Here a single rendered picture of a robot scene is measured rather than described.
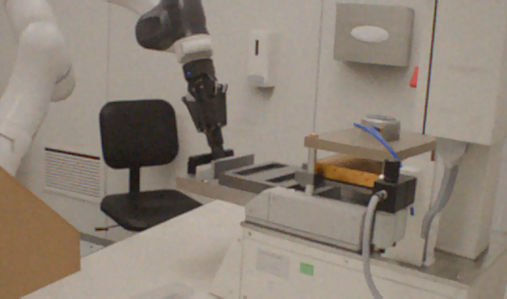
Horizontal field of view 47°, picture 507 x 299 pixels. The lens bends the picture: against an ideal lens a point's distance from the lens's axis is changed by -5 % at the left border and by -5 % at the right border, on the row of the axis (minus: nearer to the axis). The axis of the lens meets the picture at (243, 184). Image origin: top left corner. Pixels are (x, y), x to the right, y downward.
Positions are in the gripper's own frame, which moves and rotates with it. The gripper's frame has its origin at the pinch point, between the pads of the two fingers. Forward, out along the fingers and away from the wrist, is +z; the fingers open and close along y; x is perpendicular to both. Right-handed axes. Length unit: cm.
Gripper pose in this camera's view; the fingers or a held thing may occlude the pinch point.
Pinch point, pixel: (216, 146)
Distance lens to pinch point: 143.4
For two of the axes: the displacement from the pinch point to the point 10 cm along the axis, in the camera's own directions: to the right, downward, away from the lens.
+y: -7.8, 1.7, 6.0
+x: -5.8, 1.6, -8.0
